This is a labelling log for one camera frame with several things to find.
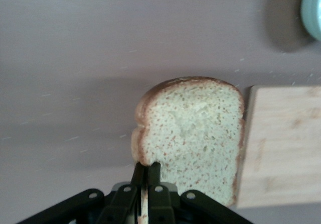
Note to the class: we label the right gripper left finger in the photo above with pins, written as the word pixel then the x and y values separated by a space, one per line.
pixel 123 204

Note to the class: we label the brown bread slice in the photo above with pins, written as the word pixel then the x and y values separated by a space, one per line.
pixel 195 133

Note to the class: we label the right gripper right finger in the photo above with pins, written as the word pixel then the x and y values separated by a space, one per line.
pixel 160 204

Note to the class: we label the wooden cutting board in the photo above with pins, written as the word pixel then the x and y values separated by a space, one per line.
pixel 283 146

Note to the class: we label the pale green bowl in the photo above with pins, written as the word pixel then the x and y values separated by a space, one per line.
pixel 313 10

